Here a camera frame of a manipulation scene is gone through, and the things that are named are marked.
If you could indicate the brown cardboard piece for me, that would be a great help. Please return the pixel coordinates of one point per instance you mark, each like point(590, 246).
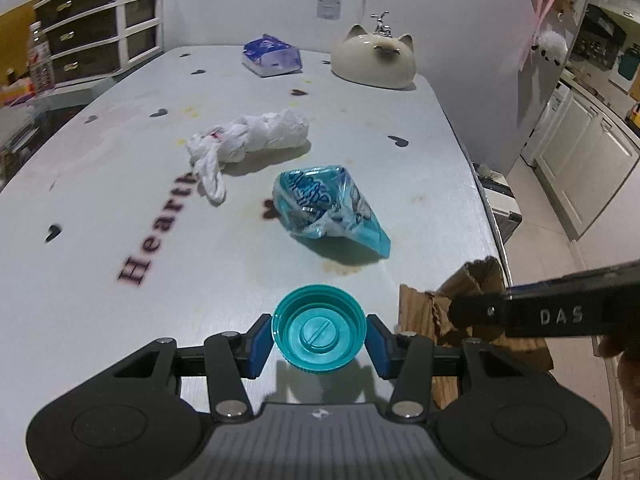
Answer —
point(420, 310)

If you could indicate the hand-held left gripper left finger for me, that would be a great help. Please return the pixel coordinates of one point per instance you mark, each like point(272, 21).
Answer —
point(257, 347)

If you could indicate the white dark-drawer storage unit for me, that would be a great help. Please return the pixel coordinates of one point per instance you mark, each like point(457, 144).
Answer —
point(95, 25)

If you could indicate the clear plastic bottle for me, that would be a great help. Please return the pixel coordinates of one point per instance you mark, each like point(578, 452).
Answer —
point(40, 60)

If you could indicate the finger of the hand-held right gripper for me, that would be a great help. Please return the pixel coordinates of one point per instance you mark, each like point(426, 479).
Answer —
point(480, 312)

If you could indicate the white wall socket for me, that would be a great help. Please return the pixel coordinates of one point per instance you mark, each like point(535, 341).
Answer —
point(329, 9)

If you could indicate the person's right hand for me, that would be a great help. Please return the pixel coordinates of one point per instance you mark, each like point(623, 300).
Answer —
point(625, 360)

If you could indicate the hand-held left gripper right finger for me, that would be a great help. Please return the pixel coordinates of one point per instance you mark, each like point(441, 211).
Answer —
point(378, 347)

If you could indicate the white plush toy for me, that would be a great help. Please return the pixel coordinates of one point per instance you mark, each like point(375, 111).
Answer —
point(550, 47)

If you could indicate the cream cat-shaped ceramic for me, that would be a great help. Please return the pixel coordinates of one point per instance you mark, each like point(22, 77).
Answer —
point(372, 62)

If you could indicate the heart-print tablecloth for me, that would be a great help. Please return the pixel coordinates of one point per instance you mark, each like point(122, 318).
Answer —
point(100, 185)

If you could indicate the teal plastic wrapper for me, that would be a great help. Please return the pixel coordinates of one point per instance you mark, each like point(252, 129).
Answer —
point(320, 205)

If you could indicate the white kitchen cabinets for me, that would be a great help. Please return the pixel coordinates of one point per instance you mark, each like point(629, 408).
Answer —
point(585, 150)

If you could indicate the teal bottle cap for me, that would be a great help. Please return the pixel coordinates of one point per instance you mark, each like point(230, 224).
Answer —
point(320, 332)

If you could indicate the white knotted plastic bag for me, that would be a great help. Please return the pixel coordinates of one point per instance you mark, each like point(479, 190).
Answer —
point(260, 132)

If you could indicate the blue tissue packet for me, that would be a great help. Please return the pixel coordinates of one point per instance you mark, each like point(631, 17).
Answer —
point(272, 55)

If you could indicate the silver bicycle ornament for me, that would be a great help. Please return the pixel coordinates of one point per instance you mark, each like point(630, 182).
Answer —
point(382, 25)

